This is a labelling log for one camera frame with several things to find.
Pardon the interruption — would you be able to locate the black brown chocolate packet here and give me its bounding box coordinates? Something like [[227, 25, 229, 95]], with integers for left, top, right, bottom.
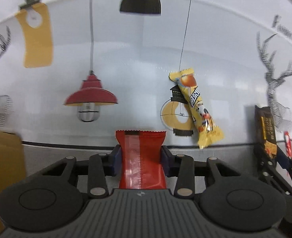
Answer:
[[254, 105, 277, 159]]

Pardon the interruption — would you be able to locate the red snack packet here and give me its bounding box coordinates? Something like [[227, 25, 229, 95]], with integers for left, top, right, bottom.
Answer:
[[115, 130, 166, 190]]

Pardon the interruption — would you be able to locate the thin red stick sachet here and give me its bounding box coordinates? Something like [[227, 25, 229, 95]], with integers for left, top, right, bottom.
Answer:
[[284, 131, 292, 158]]

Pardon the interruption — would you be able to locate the yellow chocolate bar wrapper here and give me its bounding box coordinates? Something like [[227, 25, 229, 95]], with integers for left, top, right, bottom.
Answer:
[[169, 68, 224, 149]]

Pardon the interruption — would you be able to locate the printed grey sofa cover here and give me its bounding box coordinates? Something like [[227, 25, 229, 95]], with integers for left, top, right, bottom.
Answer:
[[0, 0, 292, 172]]

